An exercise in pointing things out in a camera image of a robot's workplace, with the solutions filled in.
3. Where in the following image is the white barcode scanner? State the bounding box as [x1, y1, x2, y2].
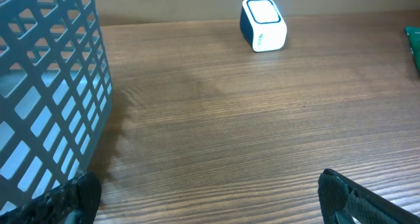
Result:
[240, 0, 287, 53]

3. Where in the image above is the green 3M gloves package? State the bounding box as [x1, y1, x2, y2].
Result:
[404, 26, 420, 72]

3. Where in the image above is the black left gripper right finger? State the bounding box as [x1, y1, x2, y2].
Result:
[318, 169, 419, 224]

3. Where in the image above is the grey plastic basket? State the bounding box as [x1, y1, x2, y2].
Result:
[1, 0, 113, 213]

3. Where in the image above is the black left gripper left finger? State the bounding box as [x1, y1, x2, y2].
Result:
[1, 172, 102, 223]

